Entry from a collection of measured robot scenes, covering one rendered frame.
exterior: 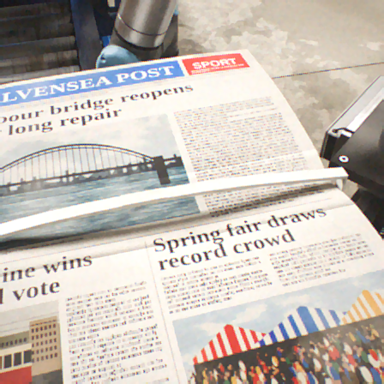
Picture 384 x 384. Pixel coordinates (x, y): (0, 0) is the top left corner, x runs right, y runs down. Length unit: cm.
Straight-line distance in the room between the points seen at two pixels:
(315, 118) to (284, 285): 195
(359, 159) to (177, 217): 44
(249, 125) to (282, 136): 3
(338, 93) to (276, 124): 205
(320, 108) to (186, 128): 193
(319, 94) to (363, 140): 164
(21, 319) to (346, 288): 18
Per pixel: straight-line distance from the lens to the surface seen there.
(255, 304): 26
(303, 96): 234
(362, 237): 30
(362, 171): 68
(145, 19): 66
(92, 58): 96
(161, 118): 37
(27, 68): 99
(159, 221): 29
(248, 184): 30
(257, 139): 35
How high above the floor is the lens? 125
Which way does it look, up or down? 46 degrees down
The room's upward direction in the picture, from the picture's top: straight up
